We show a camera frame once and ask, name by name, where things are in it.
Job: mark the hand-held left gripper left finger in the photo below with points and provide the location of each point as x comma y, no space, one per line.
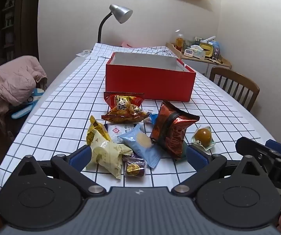
81,155

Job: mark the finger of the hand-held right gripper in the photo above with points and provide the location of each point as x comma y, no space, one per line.
250,146
277,146

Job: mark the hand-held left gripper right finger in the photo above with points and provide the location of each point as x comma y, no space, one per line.
196,158

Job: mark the yellow snack packet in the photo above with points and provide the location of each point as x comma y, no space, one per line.
101,151

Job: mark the orange jelly cup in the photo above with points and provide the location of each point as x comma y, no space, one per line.
202,135

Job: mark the dark red foil snack bag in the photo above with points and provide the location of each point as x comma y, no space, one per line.
169,132

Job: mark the white snack packet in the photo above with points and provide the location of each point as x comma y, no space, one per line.
121,129

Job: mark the brown gold candy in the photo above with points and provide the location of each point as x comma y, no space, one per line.
134,168

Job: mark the light blue snack packet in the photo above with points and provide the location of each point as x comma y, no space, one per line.
140,149

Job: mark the small blue candy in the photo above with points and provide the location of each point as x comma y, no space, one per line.
153,118

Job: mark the red orange snack bag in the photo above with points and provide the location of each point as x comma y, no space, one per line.
123,107

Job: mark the red cardboard box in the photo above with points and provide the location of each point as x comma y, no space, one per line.
150,83

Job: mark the white checked tablecloth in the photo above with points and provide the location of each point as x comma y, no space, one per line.
69,102

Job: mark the brown wooden chair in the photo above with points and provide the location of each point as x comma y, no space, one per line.
228,74

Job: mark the wooden side cabinet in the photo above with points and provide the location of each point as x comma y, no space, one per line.
225,63

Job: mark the pink padded jacket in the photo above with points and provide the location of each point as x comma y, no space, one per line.
13,83

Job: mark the clear plastic bag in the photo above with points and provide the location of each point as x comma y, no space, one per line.
84,53

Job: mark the white green tissue box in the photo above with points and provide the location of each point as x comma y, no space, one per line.
198,52

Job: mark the white kitchen timer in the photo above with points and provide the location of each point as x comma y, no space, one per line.
188,52

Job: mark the yellow tissue holder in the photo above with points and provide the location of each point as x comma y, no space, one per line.
206,49

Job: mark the white tube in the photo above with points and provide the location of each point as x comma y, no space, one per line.
210,38

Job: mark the orange drink bottle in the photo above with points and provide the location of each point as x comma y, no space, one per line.
179,42

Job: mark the pink object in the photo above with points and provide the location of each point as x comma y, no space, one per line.
127,44

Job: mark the silver desk lamp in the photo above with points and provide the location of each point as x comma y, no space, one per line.
121,13

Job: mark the dark wooden bookshelf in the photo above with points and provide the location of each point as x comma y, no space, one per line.
8,22

